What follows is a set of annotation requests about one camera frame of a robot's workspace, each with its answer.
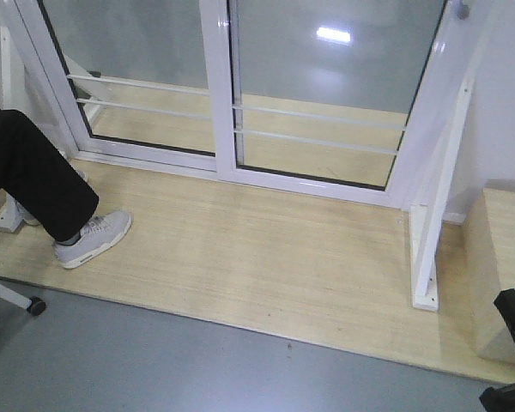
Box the white framed sliding glass door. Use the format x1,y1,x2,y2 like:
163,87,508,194
198,1,457,209

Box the silver door handle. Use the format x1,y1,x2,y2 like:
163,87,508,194
454,0,470,21

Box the grey white sneaker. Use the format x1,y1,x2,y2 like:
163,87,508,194
53,210,132,270

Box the white framed fixed glass panel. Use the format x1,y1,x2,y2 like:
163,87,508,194
3,1,216,172

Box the light wooden box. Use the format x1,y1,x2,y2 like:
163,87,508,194
463,188,515,364

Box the office chair leg with caster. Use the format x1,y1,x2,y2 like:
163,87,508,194
0,283,46,316

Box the person leg black trousers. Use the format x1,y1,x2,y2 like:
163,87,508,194
0,108,99,242

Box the white triangular support bracket right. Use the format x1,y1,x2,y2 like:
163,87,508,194
409,76,475,312

